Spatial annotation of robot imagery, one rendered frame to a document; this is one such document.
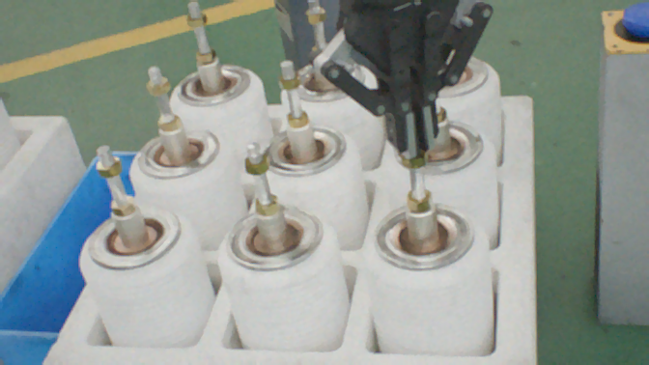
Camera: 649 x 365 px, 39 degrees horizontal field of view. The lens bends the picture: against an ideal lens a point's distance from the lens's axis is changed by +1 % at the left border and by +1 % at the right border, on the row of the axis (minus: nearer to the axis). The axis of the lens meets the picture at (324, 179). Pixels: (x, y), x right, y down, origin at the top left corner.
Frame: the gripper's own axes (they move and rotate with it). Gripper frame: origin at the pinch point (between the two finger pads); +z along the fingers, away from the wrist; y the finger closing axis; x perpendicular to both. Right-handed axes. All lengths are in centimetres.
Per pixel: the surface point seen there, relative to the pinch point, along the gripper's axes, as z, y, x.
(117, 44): 35, -1, 104
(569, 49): 35, 54, 49
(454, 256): 9.7, 0.4, -3.4
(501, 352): 17.2, 1.4, -7.2
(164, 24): 36, 8, 105
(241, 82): 10.0, -1.9, 31.3
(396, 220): 9.8, -0.8, 2.7
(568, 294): 35.3, 21.0, 9.1
